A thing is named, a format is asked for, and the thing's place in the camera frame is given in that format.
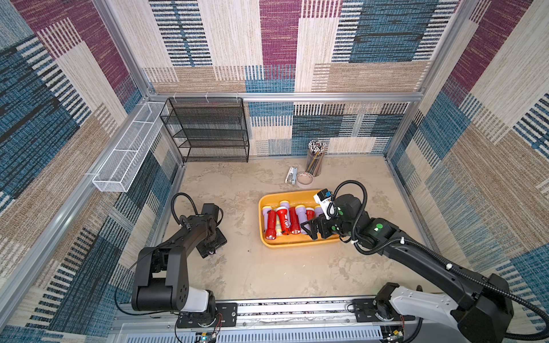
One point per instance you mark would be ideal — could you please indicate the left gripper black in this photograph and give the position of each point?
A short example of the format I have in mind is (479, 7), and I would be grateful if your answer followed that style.
(222, 240)

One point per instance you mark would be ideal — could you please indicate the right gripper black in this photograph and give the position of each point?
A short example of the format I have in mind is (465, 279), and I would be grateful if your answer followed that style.
(323, 226)

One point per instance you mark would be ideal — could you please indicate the all red flashlight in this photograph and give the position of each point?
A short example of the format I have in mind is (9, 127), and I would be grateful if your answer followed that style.
(294, 221)

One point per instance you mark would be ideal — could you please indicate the red flashlight silver reflector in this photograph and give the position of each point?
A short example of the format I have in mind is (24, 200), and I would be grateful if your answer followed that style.
(310, 213)

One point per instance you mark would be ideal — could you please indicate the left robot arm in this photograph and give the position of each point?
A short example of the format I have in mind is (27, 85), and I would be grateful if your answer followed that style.
(161, 283)

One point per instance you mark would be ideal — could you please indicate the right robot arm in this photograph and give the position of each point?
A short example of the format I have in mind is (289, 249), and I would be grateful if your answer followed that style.
(479, 308)

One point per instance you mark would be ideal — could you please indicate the yellow plastic tray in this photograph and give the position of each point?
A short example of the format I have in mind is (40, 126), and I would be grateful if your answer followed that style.
(304, 197)

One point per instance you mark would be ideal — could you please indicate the white tape roll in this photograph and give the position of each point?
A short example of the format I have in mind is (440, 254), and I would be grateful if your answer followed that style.
(304, 179)

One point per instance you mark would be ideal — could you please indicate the light blue stapler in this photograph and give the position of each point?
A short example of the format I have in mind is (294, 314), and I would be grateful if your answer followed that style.
(291, 177)

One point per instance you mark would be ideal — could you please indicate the black mesh shelf rack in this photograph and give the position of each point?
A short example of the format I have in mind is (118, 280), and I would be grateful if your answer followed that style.
(208, 129)

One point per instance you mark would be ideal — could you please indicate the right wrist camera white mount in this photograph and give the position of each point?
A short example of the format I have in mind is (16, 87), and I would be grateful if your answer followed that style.
(324, 199)

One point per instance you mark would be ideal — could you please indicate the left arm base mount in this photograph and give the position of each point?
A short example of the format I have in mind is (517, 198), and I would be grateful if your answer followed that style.
(223, 314)

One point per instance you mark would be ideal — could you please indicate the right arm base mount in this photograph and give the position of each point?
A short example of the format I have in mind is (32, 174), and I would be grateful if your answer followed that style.
(366, 310)

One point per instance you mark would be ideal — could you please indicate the white wire wall basket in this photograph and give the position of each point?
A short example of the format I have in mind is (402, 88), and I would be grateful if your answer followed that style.
(123, 163)

